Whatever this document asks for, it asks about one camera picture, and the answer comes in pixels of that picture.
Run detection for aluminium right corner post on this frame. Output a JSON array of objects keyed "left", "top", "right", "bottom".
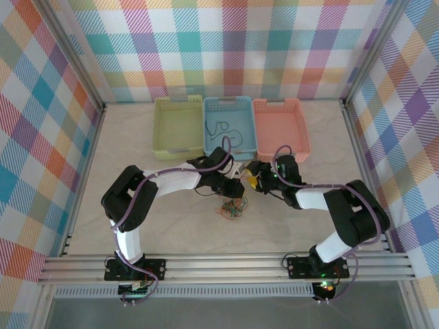
[{"left": 342, "top": 0, "right": 412, "bottom": 107}]

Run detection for thin black cable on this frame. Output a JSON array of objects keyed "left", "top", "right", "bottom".
[{"left": 204, "top": 120, "right": 244, "bottom": 149}]

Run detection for light blue plastic basket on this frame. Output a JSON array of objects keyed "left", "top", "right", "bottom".
[{"left": 202, "top": 96, "right": 258, "bottom": 162}]

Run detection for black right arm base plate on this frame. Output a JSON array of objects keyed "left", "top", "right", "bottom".
[{"left": 286, "top": 255, "right": 351, "bottom": 279}]

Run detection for aluminium corner post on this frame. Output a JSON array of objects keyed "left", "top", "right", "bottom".
[
  {"left": 342, "top": 0, "right": 412, "bottom": 107},
  {"left": 43, "top": 0, "right": 107, "bottom": 110}
]

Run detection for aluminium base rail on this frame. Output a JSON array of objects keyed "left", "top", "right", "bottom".
[{"left": 36, "top": 252, "right": 418, "bottom": 286}]

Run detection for yellow-green plastic basket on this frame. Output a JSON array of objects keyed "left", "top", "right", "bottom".
[{"left": 152, "top": 95, "right": 204, "bottom": 161}]

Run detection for aluminium left corner post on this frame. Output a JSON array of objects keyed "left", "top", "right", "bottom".
[{"left": 43, "top": 0, "right": 107, "bottom": 110}]

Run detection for salmon pink plastic basket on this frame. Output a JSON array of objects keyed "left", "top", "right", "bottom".
[{"left": 252, "top": 98, "right": 312, "bottom": 165}]

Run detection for aluminium right side rail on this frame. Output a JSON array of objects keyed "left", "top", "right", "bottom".
[{"left": 341, "top": 101, "right": 394, "bottom": 253}]

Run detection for grey slotted cable duct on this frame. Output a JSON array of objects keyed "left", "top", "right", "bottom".
[{"left": 54, "top": 286, "right": 316, "bottom": 300}]

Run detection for aluminium left side rail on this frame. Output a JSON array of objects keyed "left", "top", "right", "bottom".
[{"left": 60, "top": 104, "right": 107, "bottom": 258}]

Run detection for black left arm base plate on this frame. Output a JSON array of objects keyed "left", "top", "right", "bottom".
[{"left": 104, "top": 257, "right": 168, "bottom": 282}]

